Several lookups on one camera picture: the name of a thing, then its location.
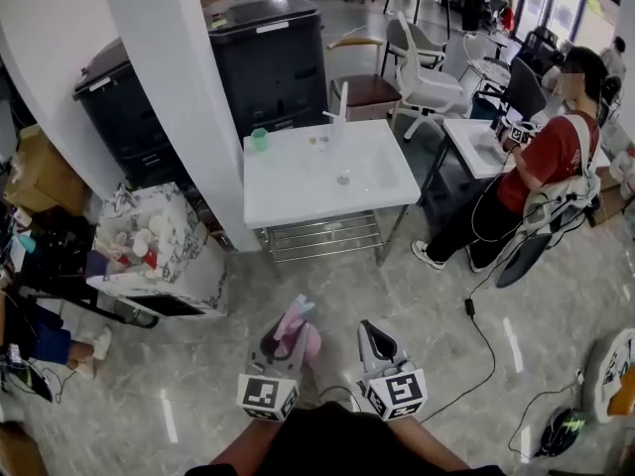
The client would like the large black bin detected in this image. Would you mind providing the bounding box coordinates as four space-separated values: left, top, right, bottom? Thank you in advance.
72 37 192 188
207 0 332 142

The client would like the wooden chair with brown seat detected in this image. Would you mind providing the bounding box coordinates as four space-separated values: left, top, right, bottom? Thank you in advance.
326 36 404 124

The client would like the white sink basin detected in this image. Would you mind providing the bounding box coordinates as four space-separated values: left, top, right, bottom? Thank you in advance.
242 118 423 230
441 117 612 180

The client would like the white office chair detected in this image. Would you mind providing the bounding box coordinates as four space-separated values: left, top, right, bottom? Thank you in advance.
386 11 470 142

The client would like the green bucket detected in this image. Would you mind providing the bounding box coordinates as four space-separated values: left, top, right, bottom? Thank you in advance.
467 91 503 121

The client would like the white patterned device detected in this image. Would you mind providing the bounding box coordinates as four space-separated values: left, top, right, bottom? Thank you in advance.
581 328 635 425

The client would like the black cable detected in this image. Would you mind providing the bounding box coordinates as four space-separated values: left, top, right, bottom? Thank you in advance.
420 260 517 423

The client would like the person's black clothing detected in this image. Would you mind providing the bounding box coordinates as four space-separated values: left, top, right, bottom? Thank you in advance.
185 401 505 476

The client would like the metal sink stand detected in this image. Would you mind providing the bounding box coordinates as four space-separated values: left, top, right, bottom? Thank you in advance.
254 204 411 268

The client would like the grey jacket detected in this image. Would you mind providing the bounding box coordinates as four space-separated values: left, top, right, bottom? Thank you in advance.
514 174 602 248

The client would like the person's right forearm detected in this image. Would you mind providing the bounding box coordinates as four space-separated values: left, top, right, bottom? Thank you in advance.
390 416 472 471

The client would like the cardboard box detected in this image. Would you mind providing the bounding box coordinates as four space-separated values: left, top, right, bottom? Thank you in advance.
3 124 89 217

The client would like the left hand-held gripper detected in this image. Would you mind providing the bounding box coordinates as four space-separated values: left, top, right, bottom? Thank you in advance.
236 320 313 423

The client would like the grey chair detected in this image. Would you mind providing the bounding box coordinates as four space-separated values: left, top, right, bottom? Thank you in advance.
506 56 550 124

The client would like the white faucet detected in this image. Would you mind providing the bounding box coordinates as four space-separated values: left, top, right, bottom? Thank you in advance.
321 80 352 141

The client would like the person's left forearm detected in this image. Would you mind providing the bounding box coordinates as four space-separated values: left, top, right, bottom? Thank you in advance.
207 416 285 476

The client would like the green cup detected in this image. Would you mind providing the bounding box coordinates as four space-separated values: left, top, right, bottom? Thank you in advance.
249 127 272 155

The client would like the black and green helmet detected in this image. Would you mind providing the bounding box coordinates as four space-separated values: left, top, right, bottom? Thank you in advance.
537 406 592 459

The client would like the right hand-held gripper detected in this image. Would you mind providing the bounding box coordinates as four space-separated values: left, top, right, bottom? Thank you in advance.
356 318 429 421

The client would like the marble patterned cabinet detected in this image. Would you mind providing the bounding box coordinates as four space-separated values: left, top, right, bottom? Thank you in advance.
84 180 230 322

